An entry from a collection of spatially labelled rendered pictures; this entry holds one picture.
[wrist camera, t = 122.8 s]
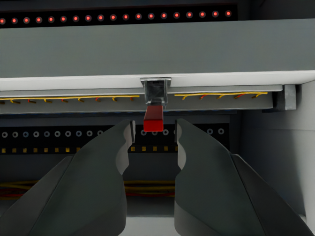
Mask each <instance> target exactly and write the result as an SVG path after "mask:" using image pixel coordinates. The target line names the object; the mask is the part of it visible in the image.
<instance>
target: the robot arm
mask: <svg viewBox="0 0 315 236"><path fill-rule="evenodd" d="M134 142H135V121H134V120H128V119H126V120H123V121H121V122H120V123H118V124H117V125H115V126H113V127H112V128H110V129H108V130H107V131H105V132H103V133H102V134H100V135H98V136H97V137H95V138H94V139H92V140H91V141H89V142H88V143H87V144H86V145H84V146H83V147H82V148H81V149H80V150H79V151H78V152H77V153H76V154H75V155H74V156H66V157H65V158H64V159H63V160H62V161H60V162H59V163H58V164H57V165H56V166H55V167H54V168H53V169H51V170H50V171H49V172H48V173H47V174H46V175H45V176H44V177H42V178H41V179H40V180H39V181H38V182H37V183H36V184H35V185H34V186H32V187H31V188H30V189H29V190H28V191H27V192H26V193H25V194H23V195H22V196H21V197H20V198H19V199H18V200H17V201H16V202H15V203H14V204H13V205H12V206H11V207H10V208H9V209H8V210H7V211H6V212H5V213H4V214H3V215H2V216H1V217H0V236H118V235H119V234H121V233H122V231H123V230H124V228H125V225H126V216H127V199H126V193H125V187H124V181H123V176H122V174H123V172H124V170H125V169H126V168H127V167H128V165H129V160H128V149H129V147H130V146H131V145H132V143H134ZM174 142H176V143H177V144H178V166H179V167H180V168H181V172H180V173H179V174H178V175H177V176H176V178H175V203H174V227H175V229H176V231H177V233H178V234H179V235H181V236H315V235H314V234H313V233H312V231H311V230H310V229H309V227H308V226H307V225H306V223H305V222H304V221H303V220H302V219H301V217H300V216H299V215H298V214H297V213H296V212H295V210H294V209H293V208H292V207H291V206H290V205H289V204H288V203H287V202H286V201H285V200H284V199H283V198H282V197H281V196H280V195H279V194H278V193H277V192H276V191H275V190H274V189H273V188H272V187H271V186H270V185H269V184H268V183H267V182H266V181H265V180H264V179H263V178H262V177H261V176H260V175H259V174H258V173H257V172H256V171H255V170H254V169H253V168H252V167H251V166H250V165H249V164H248V163H247V162H246V161H244V160H243V159H242V158H241V157H240V156H239V155H238V154H231V153H230V151H229V150H228V149H227V148H226V147H224V146H223V145H222V144H221V143H220V142H219V141H217V140H216V139H215V138H213V137H212V136H210V135H209V134H207V133H206V132H204V131H203V130H201V129H199V128H198V127H196V126H194V125H193V124H191V123H189V122H188V121H186V120H184V119H182V118H180V119H175V140H174Z"/></svg>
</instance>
